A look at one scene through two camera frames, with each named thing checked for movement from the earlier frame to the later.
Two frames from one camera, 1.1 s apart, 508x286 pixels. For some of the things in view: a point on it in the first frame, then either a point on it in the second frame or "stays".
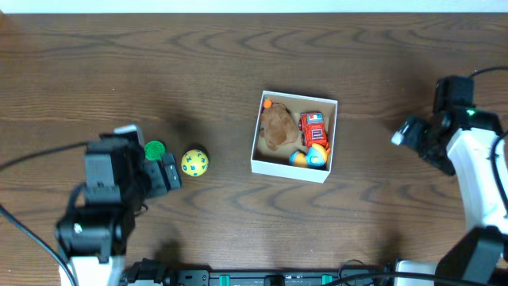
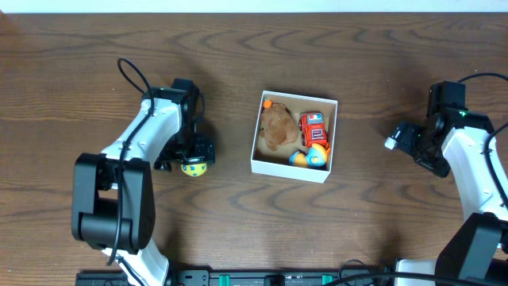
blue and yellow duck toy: [316, 156] stays
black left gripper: [155, 177] to [202, 150]
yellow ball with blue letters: [194, 163] stays
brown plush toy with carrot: [279, 125] stays
